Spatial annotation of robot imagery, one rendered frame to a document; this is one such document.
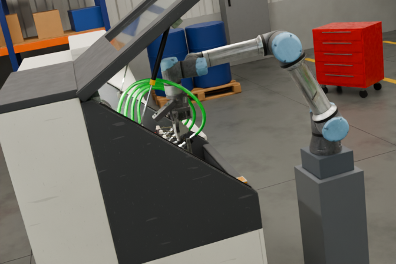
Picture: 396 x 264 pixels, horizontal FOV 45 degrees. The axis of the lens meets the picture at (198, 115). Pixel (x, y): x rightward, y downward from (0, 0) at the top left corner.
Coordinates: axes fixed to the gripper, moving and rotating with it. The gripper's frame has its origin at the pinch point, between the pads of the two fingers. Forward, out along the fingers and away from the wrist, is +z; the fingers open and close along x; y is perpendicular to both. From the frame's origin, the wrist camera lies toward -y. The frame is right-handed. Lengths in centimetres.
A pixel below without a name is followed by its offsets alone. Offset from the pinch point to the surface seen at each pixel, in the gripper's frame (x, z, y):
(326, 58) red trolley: 343, 64, 264
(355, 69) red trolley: 308, 75, 281
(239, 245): -35, 38, 11
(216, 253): -35, 38, 1
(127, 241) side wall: -35, 23, -31
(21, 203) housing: -35, -3, -63
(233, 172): -11.8, 17.5, 19.6
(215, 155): 12.2, 17.4, 18.7
